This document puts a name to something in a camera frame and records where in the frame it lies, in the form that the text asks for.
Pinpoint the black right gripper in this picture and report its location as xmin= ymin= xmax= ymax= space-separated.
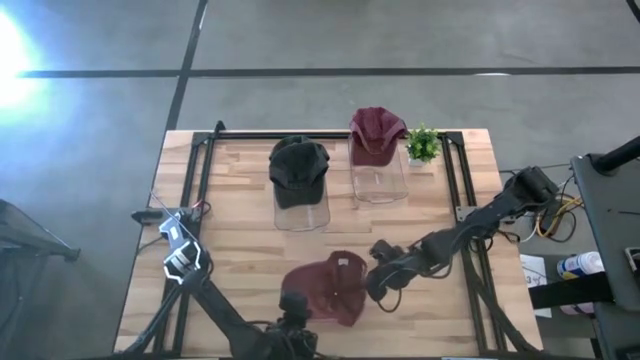
xmin=366 ymin=239 xmax=431 ymax=304

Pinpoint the maroon baseball cap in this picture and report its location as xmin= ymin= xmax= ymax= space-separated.
xmin=348 ymin=106 xmax=409 ymax=168
xmin=280 ymin=249 xmax=370 ymax=329

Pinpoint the white paper sheet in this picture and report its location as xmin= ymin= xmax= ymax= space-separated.
xmin=518 ymin=253 xmax=554 ymax=319

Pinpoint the black cable loop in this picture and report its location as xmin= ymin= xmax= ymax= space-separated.
xmin=373 ymin=269 xmax=454 ymax=314

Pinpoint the dark grey baseball cap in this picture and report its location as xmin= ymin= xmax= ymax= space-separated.
xmin=268 ymin=134 xmax=331 ymax=210

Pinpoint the pale pink bottle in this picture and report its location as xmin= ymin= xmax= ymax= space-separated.
xmin=559 ymin=302 xmax=596 ymax=316

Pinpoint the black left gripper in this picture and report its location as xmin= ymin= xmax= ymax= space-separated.
xmin=272 ymin=290 xmax=319 ymax=359

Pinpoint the grey cart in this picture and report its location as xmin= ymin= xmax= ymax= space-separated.
xmin=569 ymin=152 xmax=640 ymax=360

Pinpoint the black cable bundle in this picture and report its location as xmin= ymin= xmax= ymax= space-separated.
xmin=499 ymin=167 xmax=581 ymax=245

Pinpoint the white spray can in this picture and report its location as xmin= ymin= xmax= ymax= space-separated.
xmin=556 ymin=250 xmax=606 ymax=280

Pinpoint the yellow cable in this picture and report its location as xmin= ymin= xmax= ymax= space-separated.
xmin=535 ymin=195 xmax=584 ymax=239

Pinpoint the black pole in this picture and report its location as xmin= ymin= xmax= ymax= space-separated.
xmin=591 ymin=135 xmax=640 ymax=175

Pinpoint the dark grey side table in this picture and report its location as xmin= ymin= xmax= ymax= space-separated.
xmin=0 ymin=198 xmax=82 ymax=360

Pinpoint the small green potted plant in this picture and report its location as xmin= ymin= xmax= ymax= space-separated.
xmin=404 ymin=123 xmax=442 ymax=168

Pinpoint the black metal table frame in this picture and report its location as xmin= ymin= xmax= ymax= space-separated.
xmin=119 ymin=119 xmax=541 ymax=359

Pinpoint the clear plastic hat stand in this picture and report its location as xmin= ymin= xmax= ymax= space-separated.
xmin=272 ymin=189 xmax=332 ymax=233
xmin=348 ymin=142 xmax=410 ymax=205

